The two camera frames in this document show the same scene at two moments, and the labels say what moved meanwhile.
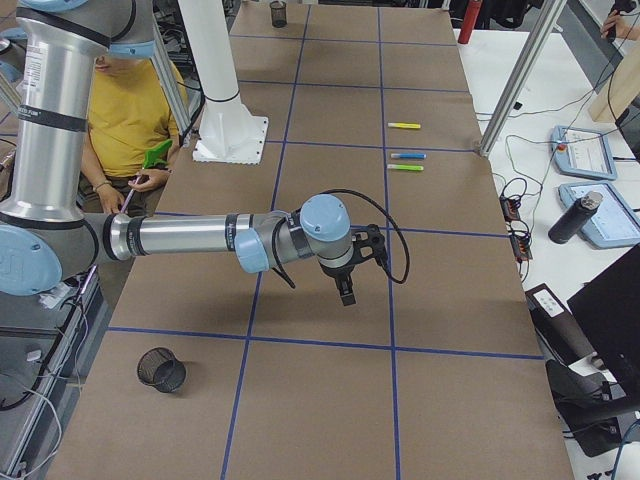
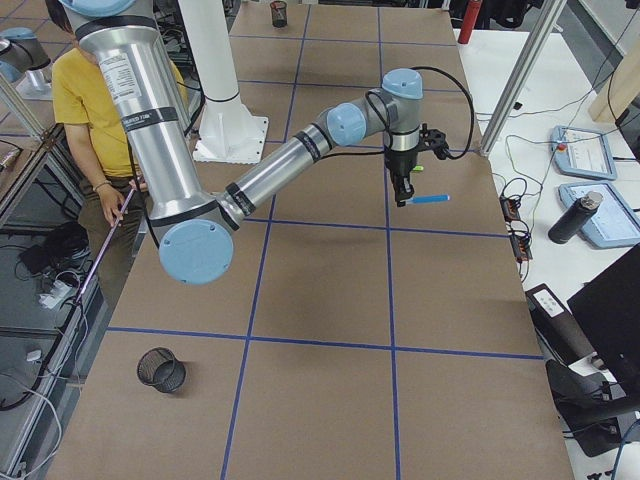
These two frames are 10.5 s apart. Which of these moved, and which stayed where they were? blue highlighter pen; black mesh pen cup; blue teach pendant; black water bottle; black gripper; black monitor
Moved: black gripper; blue highlighter pen
Stayed: blue teach pendant; black monitor; black water bottle; black mesh pen cup
